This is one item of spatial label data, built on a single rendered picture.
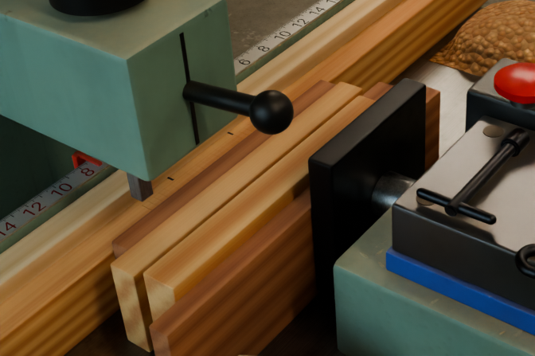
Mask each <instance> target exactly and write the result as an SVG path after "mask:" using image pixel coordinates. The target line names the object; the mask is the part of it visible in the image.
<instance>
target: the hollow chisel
mask: <svg viewBox="0 0 535 356"><path fill-rule="evenodd" d="M127 179H128V183H129V187H130V192H131V196H132V197H133V198H135V199H137V200H139V201H145V200H146V199H147V198H148V197H149V196H151V195H152V194H153V189H152V185H151V181H144V180H142V179H140V178H137V177H135V176H134V175H131V174H128V173H127Z"/></svg>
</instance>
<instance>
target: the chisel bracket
mask: <svg viewBox="0 0 535 356"><path fill-rule="evenodd" d="M191 80H194V81H197V82H201V83H204V84H211V85H214V86H217V87H221V88H227V89H230V90H233V91H237V87H236V74H235V67H234V60H233V53H232V40H231V33H230V26H229V19H228V6H227V2H226V0H144V1H142V2H140V3H139V4H138V5H136V6H133V7H131V8H129V9H126V10H122V11H119V12H116V13H113V14H105V15H99V16H75V15H69V14H64V13H61V12H60V11H57V10H55V9H54V8H53V7H52V6H51V5H50V3H49V0H0V115H3V116H5V117H6V118H9V119H12V120H13V121H15V122H17V123H20V124H22V125H24V126H26V127H29V128H31V129H33V130H35V131H38V132H40V133H42V134H43V135H47V136H48V137H50V138H52V139H55V140H57V141H59V142H61V143H63V144H66V145H68V146H70V147H72V148H74V149H77V150H78V151H81V152H83V153H85V154H87V155H90V156H92V157H93V158H97V159H99V160H100V161H102V162H105V163H107V164H109V165H111V166H114V167H116V168H118V169H120V170H123V171H125V172H127V173H128V174H131V175H134V176H135V177H137V178H140V179H142V180H144V181H152V180H154V179H156V178H157V177H158V176H159V175H160V174H162V173H163V172H165V171H166V170H168V169H169V168H170V167H172V165H174V164H175V163H176V162H178V161H179V160H181V159H182V158H184V157H185V156H186V155H187V154H188V153H190V152H191V151H193V150H194V149H196V148H197V147H199V146H200V145H201V144H202V143H203V142H205V141H206V140H207V139H209V138H210V137H212V136H213V135H215V134H216V133H217V132H218V131H219V130H221V129H222V128H223V127H225V126H226V125H228V124H229V123H231V122H232V121H233V120H234V119H235V118H236V117H237V116H238V115H239V114H236V113H232V112H229V111H224V110H221V109H217V108H211V107H209V106H205V105H202V104H196V103H194V102H190V101H187V100H185V99H184V98H183V95H182V92H183V88H184V87H185V85H186V83H188V82H189V81H191Z"/></svg>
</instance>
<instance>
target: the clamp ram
mask: <svg viewBox="0 0 535 356"><path fill-rule="evenodd" d="M425 132H426V84H424V83H421V82H419V81H415V80H411V79H408V78H403V79H402V80H400V81H399V82H398V83H397V84H396V85H394V86H393V87H392V88H391V89H389V90H388V91H387V92H386V93H385V94H384V95H383V96H382V97H381V98H379V99H378V100H377V101H376V102H374V103H373V104H372V105H371V106H370V107H368V108H367V109H366V110H365V111H363V112H362V113H361V114H360V115H359V116H358V117H357V118H356V119H354V120H353V121H352V122H351V123H350V124H348V125H347V126H346V127H345V128H343V129H342V130H341V131H340V132H339V133H337V134H336V135H335V136H334V137H333V138H332V139H331V140H330V141H328V142H327V143H326V144H325V145H324V146H322V147H321V148H320V149H319V150H317V151H316V152H315V153H314V154H313V155H312V156H310V157H309V159H308V170H309V183H310V204H311V216H312V227H313V239H314V261H315V272H316V284H317V289H318V291H320V292H321V293H323V294H325V295H328V296H330V297H332V298H334V270H333V268H334V264H335V262H336V260H337V259H338V258H339V257H340V256H341V255H342V254H343V253H344V252H345V251H346V250H347V249H349V248H350V247H351V246H352V245H353V244H354V243H355V242H356V241H357V240H358V239H359V238H360V237H361V236H362V235H363V234H364V233H365V232H366V231H367V230H368V229H369V228H370V227H371V226H372V225H373V224H374V223H375V222H376V221H377V220H378V219H379V218H380V217H381V216H382V215H383V214H384V213H386V212H387V211H388V210H389V209H390V208H391V207H392V204H393V202H394V201H395V200H396V199H397V198H399V197H400V196H401V195H402V194H403V193H404V192H405V191H406V190H407V189H408V188H409V187H410V186H411V185H412V184H413V183H414V182H415V181H416V180H417V179H418V178H419V177H420V176H421V175H422V174H423V173H424V172H425Z"/></svg>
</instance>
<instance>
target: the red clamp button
mask: <svg viewBox="0 0 535 356"><path fill-rule="evenodd" d="M494 89H495V91H496V92H497V93H498V94H499V95H500V96H502V97H504V98H506V99H508V100H511V101H513V102H516V103H520V104H534V103H535V64H534V63H526V62H525V63H516V64H512V65H508V66H506V67H504V68H501V69H500V70H498V71H497V72H496V74H495V76H494Z"/></svg>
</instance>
